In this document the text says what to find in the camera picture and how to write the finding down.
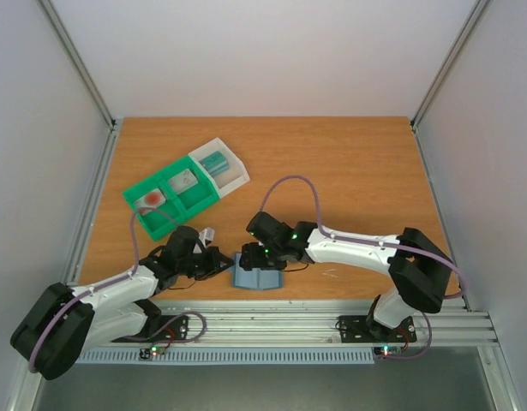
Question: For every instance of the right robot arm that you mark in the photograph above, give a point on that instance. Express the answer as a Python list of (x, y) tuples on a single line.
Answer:
[(419, 271)]

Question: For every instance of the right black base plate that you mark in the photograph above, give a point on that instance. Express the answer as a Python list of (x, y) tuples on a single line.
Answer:
[(356, 329)]

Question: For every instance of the right aluminium corner post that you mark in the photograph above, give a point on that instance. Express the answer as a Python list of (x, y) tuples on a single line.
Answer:
[(466, 31)]

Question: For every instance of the aluminium front rail frame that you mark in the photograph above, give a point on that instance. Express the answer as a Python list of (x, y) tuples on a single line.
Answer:
[(311, 323)]

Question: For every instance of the right small circuit board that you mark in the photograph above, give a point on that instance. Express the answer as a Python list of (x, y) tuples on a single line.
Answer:
[(387, 351)]

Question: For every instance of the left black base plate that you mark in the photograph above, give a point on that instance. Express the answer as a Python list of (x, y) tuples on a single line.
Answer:
[(166, 329)]

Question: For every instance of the white translucent plastic bin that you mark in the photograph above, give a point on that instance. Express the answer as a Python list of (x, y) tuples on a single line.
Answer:
[(226, 171)]

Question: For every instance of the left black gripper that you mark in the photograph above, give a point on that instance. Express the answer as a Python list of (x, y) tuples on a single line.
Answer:
[(216, 256)]

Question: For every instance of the card with red circle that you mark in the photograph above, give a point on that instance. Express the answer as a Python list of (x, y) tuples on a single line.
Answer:
[(150, 201)]

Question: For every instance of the grey card in green bin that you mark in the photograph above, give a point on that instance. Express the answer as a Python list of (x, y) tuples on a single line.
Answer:
[(182, 181)]

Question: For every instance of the teal leather card holder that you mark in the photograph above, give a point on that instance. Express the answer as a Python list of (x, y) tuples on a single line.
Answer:
[(255, 279)]

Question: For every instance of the left small circuit board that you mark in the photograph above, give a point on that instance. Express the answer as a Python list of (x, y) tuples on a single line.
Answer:
[(153, 352)]

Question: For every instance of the small circuit board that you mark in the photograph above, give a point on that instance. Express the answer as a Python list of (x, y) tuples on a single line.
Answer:
[(153, 352), (387, 351)]

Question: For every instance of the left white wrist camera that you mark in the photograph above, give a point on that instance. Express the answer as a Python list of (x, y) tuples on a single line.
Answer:
[(206, 236)]

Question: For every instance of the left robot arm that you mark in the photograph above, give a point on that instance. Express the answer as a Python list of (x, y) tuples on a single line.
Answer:
[(65, 321)]

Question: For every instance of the grey slotted cable duct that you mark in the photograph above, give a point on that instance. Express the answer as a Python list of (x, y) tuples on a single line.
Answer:
[(186, 356)]

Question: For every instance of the green plastic bin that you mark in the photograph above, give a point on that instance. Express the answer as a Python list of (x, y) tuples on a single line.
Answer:
[(177, 208)]

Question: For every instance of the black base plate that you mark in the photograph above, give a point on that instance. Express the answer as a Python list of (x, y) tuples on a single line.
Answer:
[(356, 329), (166, 329)]

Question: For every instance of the teal cards in white bin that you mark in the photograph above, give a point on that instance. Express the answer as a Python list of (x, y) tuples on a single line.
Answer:
[(215, 163)]

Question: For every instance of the left aluminium corner post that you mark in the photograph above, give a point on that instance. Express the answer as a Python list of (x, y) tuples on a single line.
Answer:
[(64, 38)]

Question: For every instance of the aluminium corner post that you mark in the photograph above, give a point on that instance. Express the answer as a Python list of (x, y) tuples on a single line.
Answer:
[(466, 31), (64, 38)]

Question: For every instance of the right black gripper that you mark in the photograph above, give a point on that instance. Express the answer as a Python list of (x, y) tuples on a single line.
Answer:
[(254, 256)]

